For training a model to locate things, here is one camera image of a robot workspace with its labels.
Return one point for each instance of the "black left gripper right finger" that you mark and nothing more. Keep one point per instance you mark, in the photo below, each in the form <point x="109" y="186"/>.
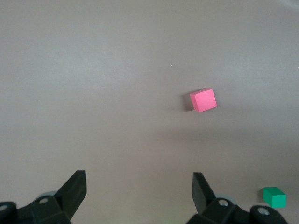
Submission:
<point x="203" y="198"/>

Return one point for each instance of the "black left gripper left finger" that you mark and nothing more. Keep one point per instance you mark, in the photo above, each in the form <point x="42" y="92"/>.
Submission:
<point x="70" y="196"/>

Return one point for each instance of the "green foam cube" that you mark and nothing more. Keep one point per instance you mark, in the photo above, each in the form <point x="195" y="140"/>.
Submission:
<point x="275" y="198"/>

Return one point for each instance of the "red foam cube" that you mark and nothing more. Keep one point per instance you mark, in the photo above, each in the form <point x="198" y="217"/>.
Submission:
<point x="203" y="100"/>

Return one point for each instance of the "brown table cloth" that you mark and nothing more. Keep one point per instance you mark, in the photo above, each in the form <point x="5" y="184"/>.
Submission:
<point x="93" y="93"/>

